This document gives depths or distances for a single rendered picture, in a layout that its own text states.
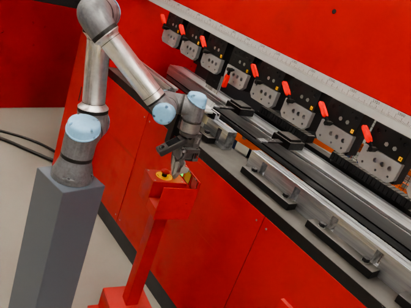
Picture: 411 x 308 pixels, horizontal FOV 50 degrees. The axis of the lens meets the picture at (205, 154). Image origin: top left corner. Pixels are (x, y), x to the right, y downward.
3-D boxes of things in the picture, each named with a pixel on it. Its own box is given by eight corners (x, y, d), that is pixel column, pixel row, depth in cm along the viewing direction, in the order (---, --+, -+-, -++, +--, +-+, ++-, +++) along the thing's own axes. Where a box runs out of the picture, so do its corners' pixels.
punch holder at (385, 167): (354, 162, 154) (375, 120, 148) (367, 162, 160) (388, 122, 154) (390, 185, 144) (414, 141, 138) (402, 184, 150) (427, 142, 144)
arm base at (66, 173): (64, 190, 152) (70, 165, 149) (42, 168, 160) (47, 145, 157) (99, 184, 164) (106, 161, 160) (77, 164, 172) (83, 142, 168)
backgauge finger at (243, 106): (203, 104, 230) (207, 95, 229) (239, 107, 247) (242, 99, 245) (216, 113, 222) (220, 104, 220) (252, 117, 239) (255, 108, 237)
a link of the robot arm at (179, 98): (153, 92, 155) (183, 100, 156) (158, 85, 166) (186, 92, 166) (149, 113, 158) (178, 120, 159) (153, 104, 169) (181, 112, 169)
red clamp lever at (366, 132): (363, 123, 147) (373, 150, 145) (370, 124, 150) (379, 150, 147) (359, 126, 149) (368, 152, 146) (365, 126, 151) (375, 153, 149)
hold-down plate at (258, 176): (239, 172, 193) (241, 165, 192) (248, 171, 196) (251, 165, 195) (285, 210, 172) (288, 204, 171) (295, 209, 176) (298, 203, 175)
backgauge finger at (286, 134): (249, 137, 205) (252, 128, 203) (285, 139, 221) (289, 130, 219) (265, 149, 196) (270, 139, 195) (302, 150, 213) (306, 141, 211)
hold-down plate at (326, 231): (304, 225, 166) (307, 219, 165) (312, 224, 169) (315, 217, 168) (368, 279, 145) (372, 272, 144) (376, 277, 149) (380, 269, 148)
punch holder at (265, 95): (248, 95, 195) (262, 60, 189) (261, 97, 200) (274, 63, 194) (270, 109, 185) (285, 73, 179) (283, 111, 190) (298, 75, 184)
